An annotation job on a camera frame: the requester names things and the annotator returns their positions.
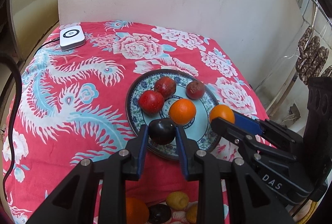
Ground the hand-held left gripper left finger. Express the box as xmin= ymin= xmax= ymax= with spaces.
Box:
xmin=26 ymin=124 xmax=149 ymax=224

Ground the mottled red pomegranate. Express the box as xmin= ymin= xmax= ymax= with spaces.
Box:
xmin=154 ymin=77 xmax=177 ymax=99

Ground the small shrivelled red pomegranate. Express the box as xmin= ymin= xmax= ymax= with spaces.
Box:
xmin=186 ymin=81 xmax=205 ymax=99

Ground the thin black device cable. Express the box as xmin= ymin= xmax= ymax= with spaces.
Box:
xmin=34 ymin=38 xmax=62 ymax=56

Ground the blue patterned ceramic plate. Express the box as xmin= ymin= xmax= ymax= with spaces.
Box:
xmin=126 ymin=69 xmax=223 ymax=161

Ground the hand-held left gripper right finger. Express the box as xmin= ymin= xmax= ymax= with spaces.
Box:
xmin=175 ymin=126 xmax=295 ymax=224

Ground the brownish yellow lime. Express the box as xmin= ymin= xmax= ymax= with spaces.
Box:
xmin=166 ymin=191 xmax=189 ymax=209
xmin=186 ymin=203 xmax=200 ymax=224

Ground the white square device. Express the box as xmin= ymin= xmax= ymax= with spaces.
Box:
xmin=60 ymin=26 xmax=85 ymax=51

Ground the orange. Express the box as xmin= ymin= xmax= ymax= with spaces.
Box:
xmin=126 ymin=197 xmax=150 ymax=224
xmin=209 ymin=105 xmax=235 ymax=126
xmin=169 ymin=99 xmax=197 ymax=125

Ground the thick black cable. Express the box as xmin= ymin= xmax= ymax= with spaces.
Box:
xmin=0 ymin=54 xmax=22 ymax=201

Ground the dark purple mangosteen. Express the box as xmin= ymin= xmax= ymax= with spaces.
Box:
xmin=148 ymin=204 xmax=172 ymax=224
xmin=148 ymin=119 xmax=177 ymax=146

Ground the red floral tablecloth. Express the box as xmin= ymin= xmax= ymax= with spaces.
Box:
xmin=0 ymin=20 xmax=271 ymax=224

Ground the smooth red pomegranate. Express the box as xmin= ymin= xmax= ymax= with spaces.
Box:
xmin=138 ymin=91 xmax=165 ymax=114

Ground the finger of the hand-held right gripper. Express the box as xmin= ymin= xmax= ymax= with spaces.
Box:
xmin=211 ymin=117 xmax=296 ymax=162
xmin=233 ymin=111 xmax=304 ymax=154

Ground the metal rack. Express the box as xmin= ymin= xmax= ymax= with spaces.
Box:
xmin=255 ymin=0 xmax=332 ymax=121

